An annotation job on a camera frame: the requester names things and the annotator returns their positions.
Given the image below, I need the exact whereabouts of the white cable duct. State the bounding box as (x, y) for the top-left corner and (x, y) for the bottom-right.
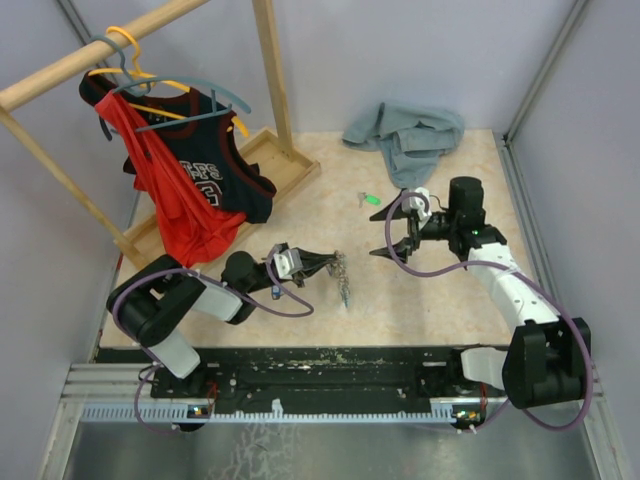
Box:
(79, 402), (486, 424)

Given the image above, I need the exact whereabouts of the light blue denim cloth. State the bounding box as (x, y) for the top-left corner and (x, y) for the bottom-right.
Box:
(342, 101), (465, 189)

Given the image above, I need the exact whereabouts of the key with green tag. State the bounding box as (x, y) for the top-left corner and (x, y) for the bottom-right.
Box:
(357, 192), (381, 208)

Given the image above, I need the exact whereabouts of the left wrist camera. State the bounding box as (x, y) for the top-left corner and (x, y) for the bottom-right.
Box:
(273, 248), (303, 280)

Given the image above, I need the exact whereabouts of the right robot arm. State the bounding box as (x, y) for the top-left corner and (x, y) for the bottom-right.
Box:
(369, 176), (593, 410)

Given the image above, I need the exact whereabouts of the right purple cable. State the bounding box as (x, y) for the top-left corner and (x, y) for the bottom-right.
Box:
(383, 191), (597, 434)

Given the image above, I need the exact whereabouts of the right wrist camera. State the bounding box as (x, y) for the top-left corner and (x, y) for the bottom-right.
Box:
(402, 187), (432, 221)

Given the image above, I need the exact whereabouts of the keyring chain with keys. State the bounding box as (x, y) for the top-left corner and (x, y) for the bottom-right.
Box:
(327, 248), (353, 309)

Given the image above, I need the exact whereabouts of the teal clothes hanger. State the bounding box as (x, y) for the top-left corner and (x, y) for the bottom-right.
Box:
(108, 33), (249, 138)

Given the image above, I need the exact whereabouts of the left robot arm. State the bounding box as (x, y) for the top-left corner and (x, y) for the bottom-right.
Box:
(106, 243), (350, 397)

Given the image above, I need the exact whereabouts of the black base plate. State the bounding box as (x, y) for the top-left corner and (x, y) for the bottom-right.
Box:
(91, 347), (504, 423)

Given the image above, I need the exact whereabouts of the navy basketball jersey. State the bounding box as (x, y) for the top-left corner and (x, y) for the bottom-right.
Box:
(78, 69), (278, 225)

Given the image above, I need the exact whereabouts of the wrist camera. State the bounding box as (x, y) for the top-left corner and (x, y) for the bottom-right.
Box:
(402, 187), (432, 221)
(273, 248), (303, 280)

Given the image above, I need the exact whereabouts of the red shirt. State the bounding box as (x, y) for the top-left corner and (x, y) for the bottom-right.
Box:
(95, 93), (246, 267)

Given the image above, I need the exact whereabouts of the yellow clothes hanger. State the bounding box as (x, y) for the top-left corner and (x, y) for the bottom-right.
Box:
(89, 26), (251, 126)

